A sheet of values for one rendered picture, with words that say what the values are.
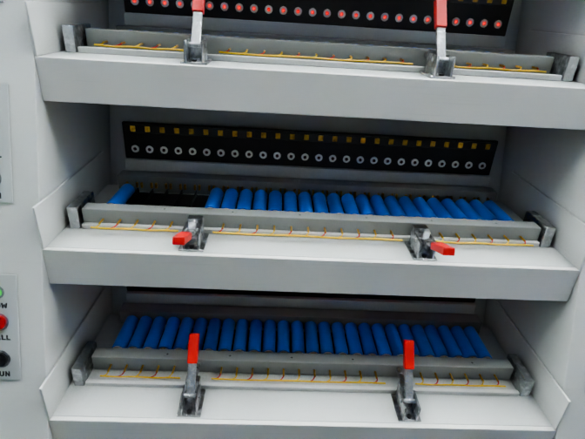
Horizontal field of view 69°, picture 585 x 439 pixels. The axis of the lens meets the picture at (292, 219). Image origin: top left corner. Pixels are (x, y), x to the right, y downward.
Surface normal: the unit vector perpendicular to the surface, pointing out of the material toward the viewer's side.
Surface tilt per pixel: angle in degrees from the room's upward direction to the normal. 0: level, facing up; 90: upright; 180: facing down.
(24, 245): 90
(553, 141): 90
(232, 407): 18
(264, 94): 108
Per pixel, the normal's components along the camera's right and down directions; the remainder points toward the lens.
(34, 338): 0.04, 0.14
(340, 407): 0.06, -0.89
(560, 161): -1.00, -0.04
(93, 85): 0.02, 0.44
